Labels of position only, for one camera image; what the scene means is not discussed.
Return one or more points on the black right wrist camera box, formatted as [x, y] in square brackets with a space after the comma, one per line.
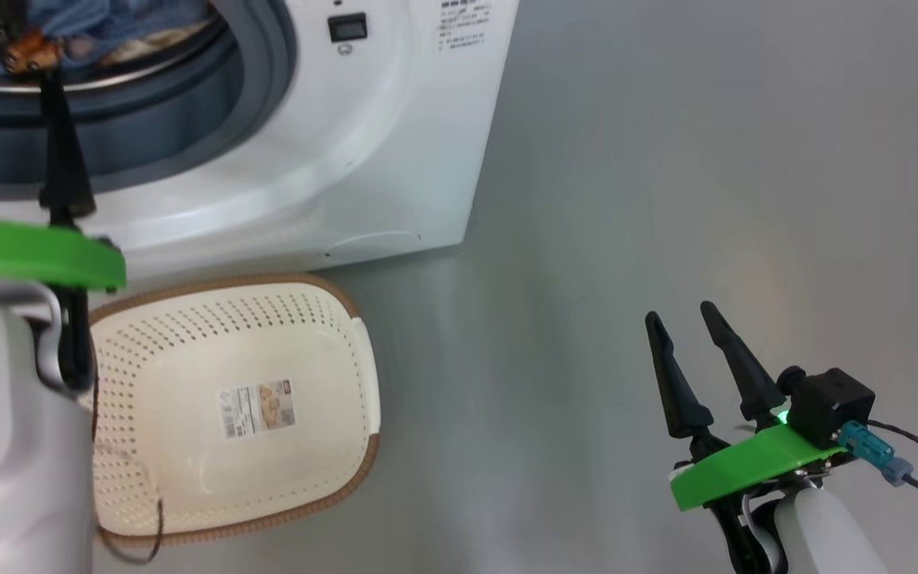
[833, 402]

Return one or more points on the white front-load washing machine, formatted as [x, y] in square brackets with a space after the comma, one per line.
[395, 159]

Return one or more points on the black door latch socket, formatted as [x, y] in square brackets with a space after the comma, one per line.
[347, 28]

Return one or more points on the cream perforated laundry basket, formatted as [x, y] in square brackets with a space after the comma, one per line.
[188, 478]

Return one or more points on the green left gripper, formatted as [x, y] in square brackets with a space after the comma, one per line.
[29, 255]

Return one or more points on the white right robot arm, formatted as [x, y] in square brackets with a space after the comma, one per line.
[825, 534]

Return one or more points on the paper basket label sticker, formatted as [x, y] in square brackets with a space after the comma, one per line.
[258, 408]

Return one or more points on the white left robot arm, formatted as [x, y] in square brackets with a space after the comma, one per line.
[5, 446]

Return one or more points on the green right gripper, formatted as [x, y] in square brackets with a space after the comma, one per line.
[746, 470]

